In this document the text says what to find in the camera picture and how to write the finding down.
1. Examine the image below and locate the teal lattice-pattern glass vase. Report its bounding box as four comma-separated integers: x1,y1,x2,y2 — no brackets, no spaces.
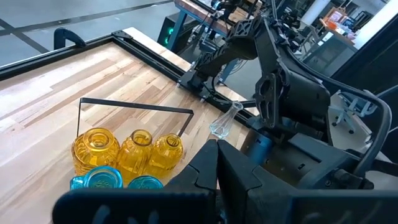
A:
127,175,165,190

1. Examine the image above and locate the wide teal faceted glass vase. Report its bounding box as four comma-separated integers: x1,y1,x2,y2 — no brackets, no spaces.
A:
68,166,124,190

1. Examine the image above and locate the black metal stand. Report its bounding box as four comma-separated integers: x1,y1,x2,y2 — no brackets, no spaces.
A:
169,0,262,85

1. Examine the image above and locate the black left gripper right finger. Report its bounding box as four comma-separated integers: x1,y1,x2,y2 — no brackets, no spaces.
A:
217,139,398,224

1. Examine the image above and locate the amber ribbed glass vase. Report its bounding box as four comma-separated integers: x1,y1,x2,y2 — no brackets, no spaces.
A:
146,133,184,183
116,129,154,184

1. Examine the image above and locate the black box with green light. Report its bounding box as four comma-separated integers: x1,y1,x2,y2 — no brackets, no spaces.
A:
157,14,177,52

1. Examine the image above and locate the wooden tray with black handles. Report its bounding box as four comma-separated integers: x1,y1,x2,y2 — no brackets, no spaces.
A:
0,97,218,224

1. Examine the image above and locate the clear faceted glass vase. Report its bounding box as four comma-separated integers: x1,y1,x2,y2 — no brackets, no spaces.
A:
208,100,244,140

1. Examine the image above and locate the amber diamond-pattern glass jar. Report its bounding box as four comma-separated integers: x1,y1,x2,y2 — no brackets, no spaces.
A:
71,127,121,177

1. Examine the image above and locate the black aluminium table frame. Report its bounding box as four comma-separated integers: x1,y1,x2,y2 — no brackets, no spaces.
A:
0,29,262,125

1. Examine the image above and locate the white office chair base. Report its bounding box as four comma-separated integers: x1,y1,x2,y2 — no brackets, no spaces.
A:
330,89,379,135

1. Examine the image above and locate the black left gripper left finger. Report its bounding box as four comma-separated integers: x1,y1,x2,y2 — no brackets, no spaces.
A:
52,139,218,224

